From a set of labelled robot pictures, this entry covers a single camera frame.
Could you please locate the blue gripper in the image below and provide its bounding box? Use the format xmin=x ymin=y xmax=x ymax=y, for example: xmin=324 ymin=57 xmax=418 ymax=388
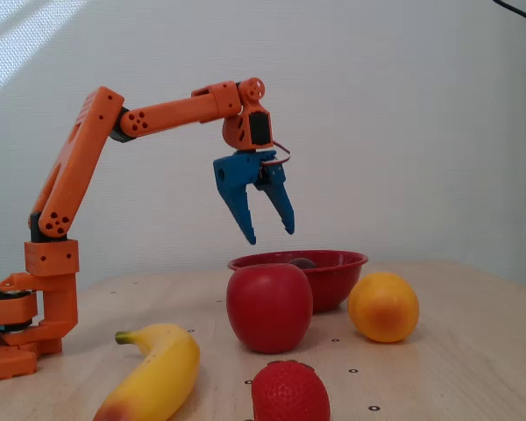
xmin=212 ymin=149 xmax=296 ymax=246

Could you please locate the orange robot base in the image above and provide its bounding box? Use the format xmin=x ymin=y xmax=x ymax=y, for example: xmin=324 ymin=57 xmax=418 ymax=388
xmin=0 ymin=277 xmax=39 ymax=385

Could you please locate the red bowl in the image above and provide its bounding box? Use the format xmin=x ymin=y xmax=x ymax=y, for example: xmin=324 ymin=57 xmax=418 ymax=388
xmin=226 ymin=249 xmax=369 ymax=315

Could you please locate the red apple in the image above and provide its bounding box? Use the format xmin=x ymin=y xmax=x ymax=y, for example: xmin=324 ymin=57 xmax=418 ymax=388
xmin=225 ymin=262 xmax=315 ymax=355

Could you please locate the orange fruit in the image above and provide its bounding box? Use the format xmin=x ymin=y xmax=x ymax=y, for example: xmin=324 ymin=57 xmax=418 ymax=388
xmin=347 ymin=271 xmax=421 ymax=345

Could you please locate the red strawberry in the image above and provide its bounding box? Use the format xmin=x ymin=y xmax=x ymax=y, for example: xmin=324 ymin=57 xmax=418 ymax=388
xmin=251 ymin=359 xmax=332 ymax=421

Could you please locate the yellow banana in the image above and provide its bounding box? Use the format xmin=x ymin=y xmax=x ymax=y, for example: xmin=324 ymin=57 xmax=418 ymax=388
xmin=92 ymin=323 xmax=202 ymax=421

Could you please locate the red white black servo cable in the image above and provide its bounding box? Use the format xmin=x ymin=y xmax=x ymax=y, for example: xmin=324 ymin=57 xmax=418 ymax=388
xmin=262 ymin=141 xmax=293 ymax=169

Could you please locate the black hanging cable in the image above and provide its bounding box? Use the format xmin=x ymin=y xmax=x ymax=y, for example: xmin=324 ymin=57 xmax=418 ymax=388
xmin=493 ymin=0 xmax=526 ymax=30

